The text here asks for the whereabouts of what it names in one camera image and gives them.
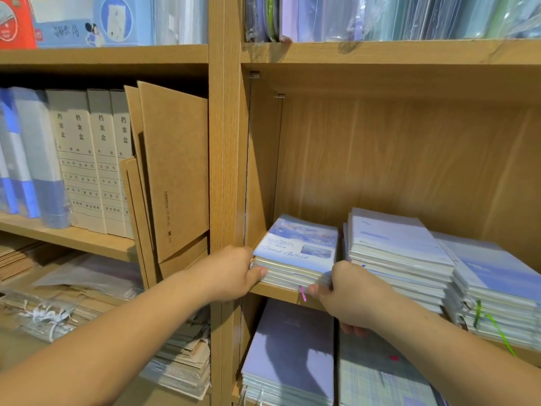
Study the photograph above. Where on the large plain lilac notebook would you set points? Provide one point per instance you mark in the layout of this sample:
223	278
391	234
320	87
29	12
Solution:
292	351

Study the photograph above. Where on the blue white packaged items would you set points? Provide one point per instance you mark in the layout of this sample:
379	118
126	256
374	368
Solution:
118	19

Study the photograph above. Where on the blue white banded notebook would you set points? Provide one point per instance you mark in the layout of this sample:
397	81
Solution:
499	270

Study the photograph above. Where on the person's right hand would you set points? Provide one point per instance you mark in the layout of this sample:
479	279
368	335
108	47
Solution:
359	300

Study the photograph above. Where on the row of plastic wrapped folders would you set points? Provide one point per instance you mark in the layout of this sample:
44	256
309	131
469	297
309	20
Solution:
397	17

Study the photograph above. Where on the wooden shelf unit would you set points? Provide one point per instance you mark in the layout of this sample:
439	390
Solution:
389	148

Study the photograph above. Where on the stack of flat wrapped packets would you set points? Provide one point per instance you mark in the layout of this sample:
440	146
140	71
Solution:
76	296

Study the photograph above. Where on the red packaged item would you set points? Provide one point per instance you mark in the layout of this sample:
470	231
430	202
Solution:
15	21

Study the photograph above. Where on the light purple thin notebook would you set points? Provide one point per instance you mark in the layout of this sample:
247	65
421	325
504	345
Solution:
300	237

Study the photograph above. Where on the lilac cover notebook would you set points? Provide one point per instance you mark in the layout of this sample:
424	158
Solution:
292	275

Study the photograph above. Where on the row of blue white binders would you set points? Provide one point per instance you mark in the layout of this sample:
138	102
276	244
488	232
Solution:
34	160

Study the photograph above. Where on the pale lilac marked notebook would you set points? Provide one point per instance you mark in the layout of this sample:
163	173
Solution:
397	237

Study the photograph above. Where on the stack of sky photo notebooks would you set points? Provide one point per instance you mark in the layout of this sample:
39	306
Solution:
499	317

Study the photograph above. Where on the person's left hand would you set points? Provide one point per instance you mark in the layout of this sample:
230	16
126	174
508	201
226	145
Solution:
228	273

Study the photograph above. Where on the person's right forearm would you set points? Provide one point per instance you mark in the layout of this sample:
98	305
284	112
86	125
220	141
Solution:
465	363

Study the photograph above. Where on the stack of sage cover notebooks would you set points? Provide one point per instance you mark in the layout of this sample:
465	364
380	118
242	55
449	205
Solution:
414	283

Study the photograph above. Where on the pastel grid pattern notebook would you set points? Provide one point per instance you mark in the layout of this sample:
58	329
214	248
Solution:
380	376

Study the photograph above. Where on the white file boxes row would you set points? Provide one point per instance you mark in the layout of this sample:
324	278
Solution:
89	160

